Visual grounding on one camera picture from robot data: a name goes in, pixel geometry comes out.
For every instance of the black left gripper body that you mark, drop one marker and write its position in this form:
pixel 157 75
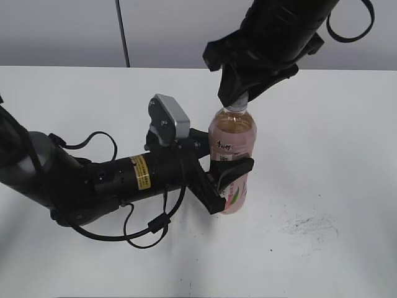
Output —
pixel 176 166

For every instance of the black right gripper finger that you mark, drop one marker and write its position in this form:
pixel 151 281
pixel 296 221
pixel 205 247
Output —
pixel 233 83
pixel 259 88

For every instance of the white bottle cap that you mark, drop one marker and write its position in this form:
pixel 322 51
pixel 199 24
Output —
pixel 241 102

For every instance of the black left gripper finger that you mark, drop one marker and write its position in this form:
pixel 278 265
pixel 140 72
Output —
pixel 200 142
pixel 226 172

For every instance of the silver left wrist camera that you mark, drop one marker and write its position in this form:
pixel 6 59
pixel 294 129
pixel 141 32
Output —
pixel 169 122

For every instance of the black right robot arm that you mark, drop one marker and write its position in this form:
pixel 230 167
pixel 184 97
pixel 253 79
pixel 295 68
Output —
pixel 270 15

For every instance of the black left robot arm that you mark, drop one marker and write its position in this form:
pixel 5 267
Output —
pixel 78 191

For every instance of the peach oolong tea bottle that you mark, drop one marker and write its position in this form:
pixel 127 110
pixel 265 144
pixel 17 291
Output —
pixel 232 135

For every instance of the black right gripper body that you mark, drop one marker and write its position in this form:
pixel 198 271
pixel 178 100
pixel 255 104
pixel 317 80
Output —
pixel 276 52

